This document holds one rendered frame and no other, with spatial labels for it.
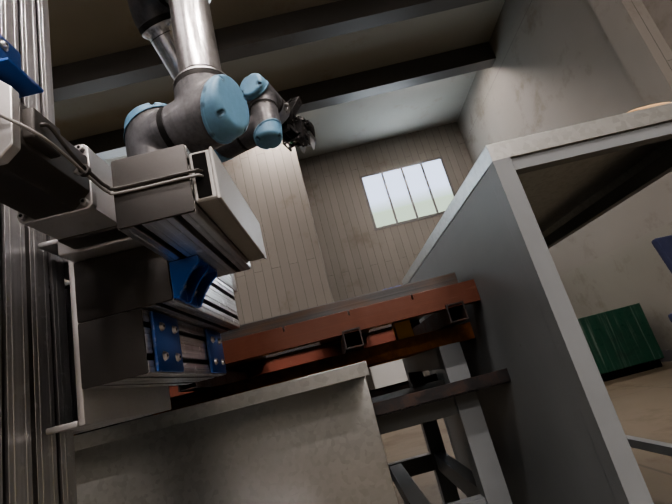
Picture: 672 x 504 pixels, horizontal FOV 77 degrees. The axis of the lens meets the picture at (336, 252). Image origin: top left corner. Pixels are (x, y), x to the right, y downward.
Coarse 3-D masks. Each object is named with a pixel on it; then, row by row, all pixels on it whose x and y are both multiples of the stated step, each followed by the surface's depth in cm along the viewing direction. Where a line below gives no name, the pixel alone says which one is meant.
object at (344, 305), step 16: (400, 288) 121; (416, 288) 120; (432, 288) 120; (336, 304) 119; (352, 304) 119; (368, 304) 119; (272, 320) 118; (288, 320) 118; (304, 320) 118; (416, 320) 182; (224, 336) 117; (240, 336) 117; (288, 352) 178
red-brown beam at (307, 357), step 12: (372, 336) 181; (384, 336) 181; (312, 348) 181; (324, 348) 179; (336, 348) 179; (264, 360) 179; (276, 360) 178; (288, 360) 178; (300, 360) 178; (312, 360) 178; (252, 372) 177; (264, 372) 177
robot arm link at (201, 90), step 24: (168, 0) 91; (192, 0) 88; (192, 24) 86; (192, 48) 84; (216, 48) 88; (192, 72) 80; (216, 72) 82; (192, 96) 78; (216, 96) 77; (240, 96) 84; (168, 120) 80; (192, 120) 78; (216, 120) 78; (240, 120) 82; (192, 144) 81; (216, 144) 83
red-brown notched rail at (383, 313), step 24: (456, 288) 116; (360, 312) 114; (384, 312) 114; (408, 312) 114; (432, 312) 115; (264, 336) 113; (288, 336) 113; (312, 336) 113; (336, 336) 113; (240, 360) 111
